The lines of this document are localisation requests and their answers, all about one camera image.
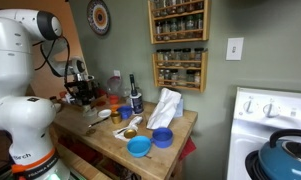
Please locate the white light switch plate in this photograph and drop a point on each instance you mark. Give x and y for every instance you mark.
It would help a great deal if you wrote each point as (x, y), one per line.
(234, 49)

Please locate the red cloth hanging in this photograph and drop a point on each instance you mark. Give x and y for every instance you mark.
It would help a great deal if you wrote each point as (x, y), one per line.
(188, 148)

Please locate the orange small bowl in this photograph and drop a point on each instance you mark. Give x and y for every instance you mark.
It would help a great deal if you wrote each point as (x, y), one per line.
(113, 99)

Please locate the lower wooden spice rack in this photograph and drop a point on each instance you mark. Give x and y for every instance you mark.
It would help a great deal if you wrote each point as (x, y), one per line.
(180, 68)

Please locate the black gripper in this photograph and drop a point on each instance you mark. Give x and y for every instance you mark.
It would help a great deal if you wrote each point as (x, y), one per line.
(82, 91)

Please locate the brass sink strainer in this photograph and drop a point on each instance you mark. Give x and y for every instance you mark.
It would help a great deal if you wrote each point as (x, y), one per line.
(90, 132)

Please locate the wooden butcher block cart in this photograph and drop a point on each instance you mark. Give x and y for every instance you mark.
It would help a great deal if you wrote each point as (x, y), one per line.
(157, 164)

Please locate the white paper bag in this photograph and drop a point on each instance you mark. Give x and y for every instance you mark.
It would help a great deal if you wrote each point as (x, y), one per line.
(164, 110)

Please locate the white wall outlet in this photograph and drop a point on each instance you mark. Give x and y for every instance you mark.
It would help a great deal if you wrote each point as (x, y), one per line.
(117, 73)

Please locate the small white dish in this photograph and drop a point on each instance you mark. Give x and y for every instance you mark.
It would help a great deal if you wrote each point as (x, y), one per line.
(104, 113)

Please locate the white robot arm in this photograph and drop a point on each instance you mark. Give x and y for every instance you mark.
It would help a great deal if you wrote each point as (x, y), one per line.
(27, 118)

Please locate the light blue bowl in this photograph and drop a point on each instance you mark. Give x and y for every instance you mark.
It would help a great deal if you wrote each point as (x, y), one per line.
(139, 146)

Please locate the white crumpled napkin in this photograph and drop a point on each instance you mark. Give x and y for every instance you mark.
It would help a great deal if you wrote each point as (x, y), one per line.
(119, 134)

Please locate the dark blue measuring cup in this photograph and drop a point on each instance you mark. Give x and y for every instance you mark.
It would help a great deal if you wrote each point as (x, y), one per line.
(162, 137)

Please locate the upper wooden spice rack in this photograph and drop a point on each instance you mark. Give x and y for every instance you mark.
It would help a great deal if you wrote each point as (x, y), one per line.
(173, 21)

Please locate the white stove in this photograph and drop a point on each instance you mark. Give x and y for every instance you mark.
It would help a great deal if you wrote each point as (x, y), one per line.
(257, 115)

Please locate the blue kettle with black handle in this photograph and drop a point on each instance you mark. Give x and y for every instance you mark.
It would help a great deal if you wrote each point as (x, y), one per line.
(281, 159)

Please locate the black handled knife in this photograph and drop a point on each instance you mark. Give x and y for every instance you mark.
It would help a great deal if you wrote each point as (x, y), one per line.
(93, 124)

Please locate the decorative wall plate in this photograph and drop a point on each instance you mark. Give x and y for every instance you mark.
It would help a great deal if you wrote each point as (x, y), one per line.
(98, 16)

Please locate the gold metal cup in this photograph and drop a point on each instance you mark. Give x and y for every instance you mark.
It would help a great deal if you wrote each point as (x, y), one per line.
(116, 117)

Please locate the wooden spice rack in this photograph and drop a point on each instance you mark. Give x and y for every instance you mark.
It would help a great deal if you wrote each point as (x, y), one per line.
(173, 21)
(180, 68)

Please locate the gold round lid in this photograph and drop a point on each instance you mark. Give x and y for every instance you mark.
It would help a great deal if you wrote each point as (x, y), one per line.
(130, 133)

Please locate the dark bottle with white label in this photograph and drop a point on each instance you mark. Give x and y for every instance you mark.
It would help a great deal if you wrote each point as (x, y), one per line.
(135, 97)

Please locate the small dark blue cup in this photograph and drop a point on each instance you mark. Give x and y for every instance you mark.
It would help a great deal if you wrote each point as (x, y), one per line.
(125, 111)

